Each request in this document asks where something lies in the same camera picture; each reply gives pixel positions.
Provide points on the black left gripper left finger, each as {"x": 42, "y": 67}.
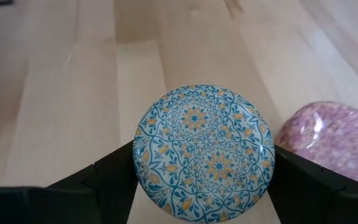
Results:
{"x": 73, "y": 205}

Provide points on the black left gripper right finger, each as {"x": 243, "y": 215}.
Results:
{"x": 322, "y": 202}

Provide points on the blue patterned round tin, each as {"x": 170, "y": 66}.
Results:
{"x": 204, "y": 149}

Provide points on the pink patterned round tin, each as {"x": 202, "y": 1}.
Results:
{"x": 331, "y": 140}

